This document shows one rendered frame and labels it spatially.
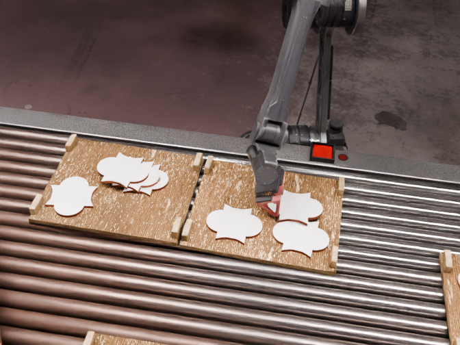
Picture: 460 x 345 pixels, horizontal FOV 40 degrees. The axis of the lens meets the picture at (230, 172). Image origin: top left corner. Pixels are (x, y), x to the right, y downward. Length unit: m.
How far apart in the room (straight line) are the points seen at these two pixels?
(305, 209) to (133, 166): 0.51
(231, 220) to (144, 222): 0.23
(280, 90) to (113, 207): 0.57
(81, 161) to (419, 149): 2.17
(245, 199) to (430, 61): 2.77
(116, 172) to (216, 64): 2.30
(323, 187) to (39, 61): 2.63
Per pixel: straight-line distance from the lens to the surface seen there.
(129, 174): 1.83
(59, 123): 2.12
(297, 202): 1.78
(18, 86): 3.95
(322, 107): 2.88
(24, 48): 4.30
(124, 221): 1.74
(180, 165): 1.89
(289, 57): 1.60
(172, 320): 1.55
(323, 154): 1.99
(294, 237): 1.70
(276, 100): 1.60
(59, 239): 1.75
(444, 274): 1.74
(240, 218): 1.73
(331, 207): 1.81
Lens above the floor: 2.20
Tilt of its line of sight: 43 degrees down
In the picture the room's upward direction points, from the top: 4 degrees clockwise
